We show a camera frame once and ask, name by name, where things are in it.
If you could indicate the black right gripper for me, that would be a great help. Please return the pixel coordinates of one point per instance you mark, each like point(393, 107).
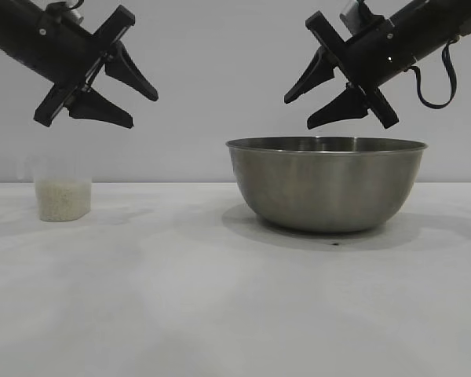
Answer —
point(377, 59)

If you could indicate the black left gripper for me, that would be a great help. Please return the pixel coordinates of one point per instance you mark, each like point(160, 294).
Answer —
point(63, 51)

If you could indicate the stainless steel mixing bowl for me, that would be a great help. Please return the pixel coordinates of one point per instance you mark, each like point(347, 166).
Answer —
point(326, 188)

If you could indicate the clear plastic measuring cup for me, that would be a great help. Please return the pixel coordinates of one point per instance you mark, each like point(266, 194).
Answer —
point(63, 169)

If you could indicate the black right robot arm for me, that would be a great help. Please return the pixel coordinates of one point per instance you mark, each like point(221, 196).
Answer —
point(443, 19)

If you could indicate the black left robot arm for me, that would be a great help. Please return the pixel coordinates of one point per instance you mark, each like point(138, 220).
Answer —
point(0, 35)

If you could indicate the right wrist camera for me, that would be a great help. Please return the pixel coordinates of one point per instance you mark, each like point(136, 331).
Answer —
point(349, 13)

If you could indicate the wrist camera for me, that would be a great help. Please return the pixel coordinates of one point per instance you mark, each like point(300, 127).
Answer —
point(349, 13)
point(75, 15)

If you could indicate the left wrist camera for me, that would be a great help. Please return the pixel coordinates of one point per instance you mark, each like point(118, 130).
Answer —
point(75, 15)

